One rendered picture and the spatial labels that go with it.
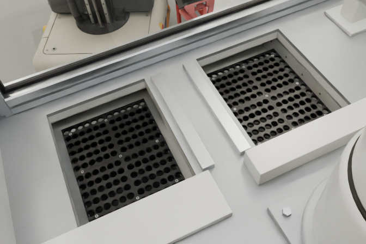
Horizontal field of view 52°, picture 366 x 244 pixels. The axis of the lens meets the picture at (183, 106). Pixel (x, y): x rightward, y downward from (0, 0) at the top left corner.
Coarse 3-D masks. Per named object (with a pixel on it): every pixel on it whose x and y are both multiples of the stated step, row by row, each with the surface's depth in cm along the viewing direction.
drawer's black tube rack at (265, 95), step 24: (240, 72) 85; (264, 72) 80; (288, 72) 80; (240, 96) 77; (264, 96) 76; (288, 96) 76; (312, 96) 76; (240, 120) 74; (264, 120) 77; (288, 120) 72; (312, 120) 72
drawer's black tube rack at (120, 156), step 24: (120, 120) 79; (144, 120) 75; (72, 144) 73; (96, 144) 76; (120, 144) 76; (144, 144) 71; (96, 168) 69; (120, 168) 68; (144, 168) 68; (168, 168) 68; (96, 192) 66; (120, 192) 69; (144, 192) 65; (96, 216) 63
